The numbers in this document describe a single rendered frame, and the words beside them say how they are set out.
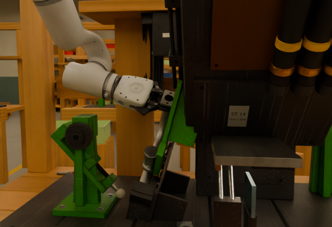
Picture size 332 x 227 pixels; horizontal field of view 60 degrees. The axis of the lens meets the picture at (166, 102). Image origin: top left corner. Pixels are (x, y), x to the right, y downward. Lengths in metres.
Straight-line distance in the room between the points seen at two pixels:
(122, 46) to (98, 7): 0.18
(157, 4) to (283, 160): 0.65
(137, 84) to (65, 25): 0.25
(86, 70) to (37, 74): 0.42
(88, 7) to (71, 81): 0.30
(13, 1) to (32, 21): 11.13
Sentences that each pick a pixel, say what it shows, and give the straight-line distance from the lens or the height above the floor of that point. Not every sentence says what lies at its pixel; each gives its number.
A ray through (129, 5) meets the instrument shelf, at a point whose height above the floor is 1.52.
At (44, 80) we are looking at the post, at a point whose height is 1.26.
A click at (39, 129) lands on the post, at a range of 1.29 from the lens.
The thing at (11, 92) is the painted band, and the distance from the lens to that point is 12.25.
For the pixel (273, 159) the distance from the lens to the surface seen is 0.58.
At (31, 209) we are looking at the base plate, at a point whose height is 0.90.
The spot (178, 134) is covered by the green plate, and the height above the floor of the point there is 1.13.
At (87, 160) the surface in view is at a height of 1.05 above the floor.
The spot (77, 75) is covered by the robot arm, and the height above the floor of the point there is 1.28.
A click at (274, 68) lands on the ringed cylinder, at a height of 1.30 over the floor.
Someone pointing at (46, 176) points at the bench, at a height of 0.88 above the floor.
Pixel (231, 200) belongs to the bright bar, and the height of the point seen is 1.01.
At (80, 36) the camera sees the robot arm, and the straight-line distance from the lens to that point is 0.81.
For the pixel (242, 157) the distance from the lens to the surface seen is 0.57.
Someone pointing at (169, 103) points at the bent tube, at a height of 1.20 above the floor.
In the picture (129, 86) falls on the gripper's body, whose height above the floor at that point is 1.25.
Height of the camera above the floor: 1.28
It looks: 5 degrees down
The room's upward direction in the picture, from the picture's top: straight up
